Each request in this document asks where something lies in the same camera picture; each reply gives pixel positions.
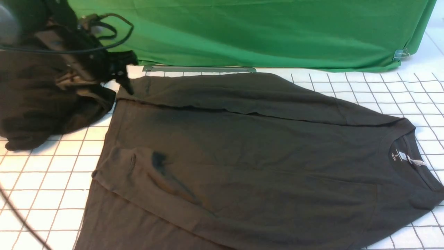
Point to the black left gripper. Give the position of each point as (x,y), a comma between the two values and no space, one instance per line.
(88,60)

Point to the gray long-sleeved shirt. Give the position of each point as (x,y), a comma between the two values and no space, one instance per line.
(251,161)

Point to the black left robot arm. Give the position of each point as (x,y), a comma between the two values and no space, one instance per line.
(22,19)

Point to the black garment pile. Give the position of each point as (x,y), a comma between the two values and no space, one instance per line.
(33,108)

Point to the green backdrop cloth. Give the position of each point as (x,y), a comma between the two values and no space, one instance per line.
(331,35)

